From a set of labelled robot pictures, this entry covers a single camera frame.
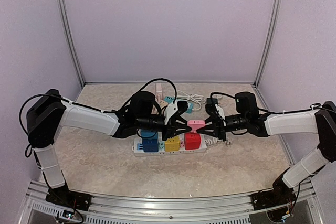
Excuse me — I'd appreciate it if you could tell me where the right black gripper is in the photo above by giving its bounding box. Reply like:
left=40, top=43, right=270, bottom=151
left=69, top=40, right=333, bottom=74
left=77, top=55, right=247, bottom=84
left=197, top=113, right=249, bottom=141

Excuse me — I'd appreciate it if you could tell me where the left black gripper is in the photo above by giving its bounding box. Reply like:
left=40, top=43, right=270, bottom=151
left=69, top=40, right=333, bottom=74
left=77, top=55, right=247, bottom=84
left=137, top=114, right=192, bottom=142

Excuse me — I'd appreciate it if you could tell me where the pink plug adapter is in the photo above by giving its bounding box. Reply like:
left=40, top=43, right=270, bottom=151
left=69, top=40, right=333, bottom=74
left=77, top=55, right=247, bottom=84
left=187, top=120, right=205, bottom=133

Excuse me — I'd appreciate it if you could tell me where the yellow cube socket adapter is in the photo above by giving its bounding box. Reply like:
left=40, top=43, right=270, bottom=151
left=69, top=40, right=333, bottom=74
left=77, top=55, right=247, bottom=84
left=164, top=136, right=180, bottom=152

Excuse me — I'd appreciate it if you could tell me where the red cube socket adapter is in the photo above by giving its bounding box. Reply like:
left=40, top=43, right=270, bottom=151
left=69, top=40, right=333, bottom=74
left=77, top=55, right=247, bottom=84
left=184, top=132, right=202, bottom=150

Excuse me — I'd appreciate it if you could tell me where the dark blue cube socket adapter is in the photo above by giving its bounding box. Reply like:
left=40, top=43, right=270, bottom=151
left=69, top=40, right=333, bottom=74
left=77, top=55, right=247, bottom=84
left=142, top=139, right=159, bottom=153

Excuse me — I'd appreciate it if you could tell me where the white multicolour power strip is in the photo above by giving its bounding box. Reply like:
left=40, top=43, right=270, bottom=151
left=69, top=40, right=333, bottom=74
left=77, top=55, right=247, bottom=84
left=131, top=136, right=234, bottom=157

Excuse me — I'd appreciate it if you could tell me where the light blue adapter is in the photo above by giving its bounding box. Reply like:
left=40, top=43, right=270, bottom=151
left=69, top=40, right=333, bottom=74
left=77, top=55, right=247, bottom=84
left=139, top=130, right=158, bottom=141

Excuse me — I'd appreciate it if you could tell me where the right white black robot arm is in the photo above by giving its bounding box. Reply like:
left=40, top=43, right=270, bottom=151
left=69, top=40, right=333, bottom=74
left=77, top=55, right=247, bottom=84
left=197, top=92, right=335, bottom=205

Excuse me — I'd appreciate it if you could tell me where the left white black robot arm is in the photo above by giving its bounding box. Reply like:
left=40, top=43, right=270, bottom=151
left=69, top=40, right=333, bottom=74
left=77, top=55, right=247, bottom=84
left=19, top=87, right=191, bottom=206

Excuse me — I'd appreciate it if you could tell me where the dark green cube adapter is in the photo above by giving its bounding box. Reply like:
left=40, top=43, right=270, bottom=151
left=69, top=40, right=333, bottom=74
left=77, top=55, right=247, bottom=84
left=206, top=96, right=223, bottom=105

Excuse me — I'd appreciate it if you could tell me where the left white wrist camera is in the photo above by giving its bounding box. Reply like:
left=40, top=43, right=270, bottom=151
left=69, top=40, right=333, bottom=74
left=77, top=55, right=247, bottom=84
left=164, top=101, right=188, bottom=124

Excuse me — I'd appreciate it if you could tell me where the teal power strip with cord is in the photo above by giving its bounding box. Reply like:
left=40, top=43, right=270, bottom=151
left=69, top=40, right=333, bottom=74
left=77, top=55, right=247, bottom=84
left=176, top=90, right=206, bottom=114

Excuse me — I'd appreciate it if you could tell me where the right aluminium corner post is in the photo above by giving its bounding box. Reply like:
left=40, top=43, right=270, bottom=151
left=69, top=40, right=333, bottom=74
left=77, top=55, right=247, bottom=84
left=254, top=0, right=281, bottom=89

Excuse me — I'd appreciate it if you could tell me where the aluminium corner post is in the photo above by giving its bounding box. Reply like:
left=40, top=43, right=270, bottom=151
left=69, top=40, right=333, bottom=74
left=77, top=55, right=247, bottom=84
left=254, top=0, right=281, bottom=89
left=57, top=0, right=86, bottom=88

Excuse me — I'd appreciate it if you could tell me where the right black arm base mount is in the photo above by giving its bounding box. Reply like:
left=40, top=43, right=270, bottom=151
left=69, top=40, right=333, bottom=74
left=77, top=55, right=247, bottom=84
left=250, top=177, right=296, bottom=210

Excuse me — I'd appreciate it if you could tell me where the aluminium front frame rail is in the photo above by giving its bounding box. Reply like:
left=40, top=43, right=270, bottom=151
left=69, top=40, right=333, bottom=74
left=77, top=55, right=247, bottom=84
left=18, top=181, right=325, bottom=223

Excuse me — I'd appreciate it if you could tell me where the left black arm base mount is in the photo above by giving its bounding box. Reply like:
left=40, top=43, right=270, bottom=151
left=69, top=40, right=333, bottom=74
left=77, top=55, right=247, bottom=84
left=46, top=183, right=92, bottom=211

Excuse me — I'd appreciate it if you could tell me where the left aluminium corner post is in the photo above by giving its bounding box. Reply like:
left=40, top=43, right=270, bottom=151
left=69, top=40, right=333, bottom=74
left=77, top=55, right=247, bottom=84
left=57, top=0, right=86, bottom=88

